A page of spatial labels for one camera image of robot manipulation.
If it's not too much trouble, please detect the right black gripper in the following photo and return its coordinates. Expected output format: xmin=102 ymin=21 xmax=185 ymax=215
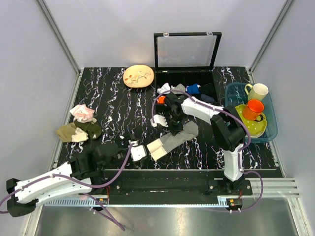
xmin=161 ymin=113 xmax=185 ymax=136

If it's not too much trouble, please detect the grey underwear with cream waistband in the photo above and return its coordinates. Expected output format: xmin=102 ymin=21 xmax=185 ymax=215
xmin=147 ymin=121 xmax=199 ymax=161

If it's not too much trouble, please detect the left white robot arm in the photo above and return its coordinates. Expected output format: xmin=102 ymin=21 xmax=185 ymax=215
xmin=1 ymin=136 xmax=146 ymax=217

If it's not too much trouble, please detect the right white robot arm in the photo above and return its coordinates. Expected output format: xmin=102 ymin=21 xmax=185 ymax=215
xmin=164 ymin=92 xmax=249 ymax=195

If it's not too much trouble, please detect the orange rolled underwear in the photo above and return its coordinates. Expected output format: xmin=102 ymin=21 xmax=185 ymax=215
xmin=157 ymin=96 xmax=166 ymax=104

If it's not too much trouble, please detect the grey rolled underwear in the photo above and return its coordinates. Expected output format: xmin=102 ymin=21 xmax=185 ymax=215
xmin=171 ymin=84 xmax=186 ymax=92

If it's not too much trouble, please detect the white rolled underwear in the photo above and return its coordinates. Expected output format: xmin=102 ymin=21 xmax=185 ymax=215
xmin=157 ymin=83 xmax=171 ymax=94

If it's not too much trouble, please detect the blue rolled underwear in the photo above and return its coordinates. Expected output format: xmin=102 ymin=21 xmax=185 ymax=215
xmin=186 ymin=84 xmax=200 ymax=94

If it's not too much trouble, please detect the navy rolled underwear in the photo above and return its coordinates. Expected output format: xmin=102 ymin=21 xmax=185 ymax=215
xmin=201 ymin=94 xmax=216 ymax=103

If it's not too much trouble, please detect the black rolled underwear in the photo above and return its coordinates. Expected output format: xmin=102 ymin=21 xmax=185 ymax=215
xmin=199 ymin=83 xmax=216 ymax=97

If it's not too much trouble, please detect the olive and khaki underwear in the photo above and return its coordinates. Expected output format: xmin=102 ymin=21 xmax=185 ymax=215
xmin=56 ymin=118 xmax=102 ymax=143

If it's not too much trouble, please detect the pink and white underwear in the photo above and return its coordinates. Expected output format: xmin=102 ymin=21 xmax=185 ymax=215
xmin=69 ymin=104 xmax=95 ymax=123

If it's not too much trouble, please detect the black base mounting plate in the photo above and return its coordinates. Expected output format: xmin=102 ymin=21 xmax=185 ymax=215
xmin=90 ymin=170 xmax=252 ymax=205

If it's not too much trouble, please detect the oval painted wooden plate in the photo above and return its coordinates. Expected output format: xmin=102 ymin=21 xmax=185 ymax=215
xmin=123 ymin=65 xmax=154 ymax=89

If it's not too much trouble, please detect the black compartment storage box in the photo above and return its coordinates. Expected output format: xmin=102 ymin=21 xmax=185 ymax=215
xmin=154 ymin=31 xmax=222 ymax=105

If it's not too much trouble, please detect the teal transparent plastic bin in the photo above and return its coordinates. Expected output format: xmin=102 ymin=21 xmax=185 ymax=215
xmin=225 ymin=82 xmax=278 ymax=143

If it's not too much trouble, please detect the green dotted plate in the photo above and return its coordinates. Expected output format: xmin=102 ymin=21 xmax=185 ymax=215
xmin=235 ymin=104 xmax=267 ymax=138

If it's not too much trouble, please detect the orange mug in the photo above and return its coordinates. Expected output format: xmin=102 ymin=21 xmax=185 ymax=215
xmin=242 ymin=99 xmax=264 ymax=122

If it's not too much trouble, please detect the cream yellow mug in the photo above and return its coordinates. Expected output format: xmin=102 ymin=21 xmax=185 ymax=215
xmin=245 ymin=83 xmax=269 ymax=101

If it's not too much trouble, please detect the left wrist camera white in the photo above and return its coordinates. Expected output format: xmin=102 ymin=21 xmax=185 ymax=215
xmin=129 ymin=141 xmax=147 ymax=162

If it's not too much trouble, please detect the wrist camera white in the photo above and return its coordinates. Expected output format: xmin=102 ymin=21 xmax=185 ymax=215
xmin=150 ymin=115 xmax=168 ymax=127
xmin=129 ymin=141 xmax=147 ymax=162

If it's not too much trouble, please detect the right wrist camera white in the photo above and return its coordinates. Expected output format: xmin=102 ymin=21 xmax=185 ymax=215
xmin=150 ymin=115 xmax=168 ymax=127

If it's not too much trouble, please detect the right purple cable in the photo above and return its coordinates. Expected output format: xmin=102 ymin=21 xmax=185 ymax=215
xmin=151 ymin=89 xmax=264 ymax=213

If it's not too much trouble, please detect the aluminium frame post left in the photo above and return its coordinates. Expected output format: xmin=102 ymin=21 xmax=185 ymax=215
xmin=35 ymin=0 xmax=81 ymax=75

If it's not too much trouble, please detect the aluminium frame post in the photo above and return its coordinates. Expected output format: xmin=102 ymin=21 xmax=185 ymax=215
xmin=249 ymin=0 xmax=295 ymax=73
xmin=35 ymin=0 xmax=81 ymax=75

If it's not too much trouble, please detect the aluminium frame post right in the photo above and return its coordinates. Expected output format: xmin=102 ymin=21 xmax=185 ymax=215
xmin=249 ymin=0 xmax=295 ymax=73

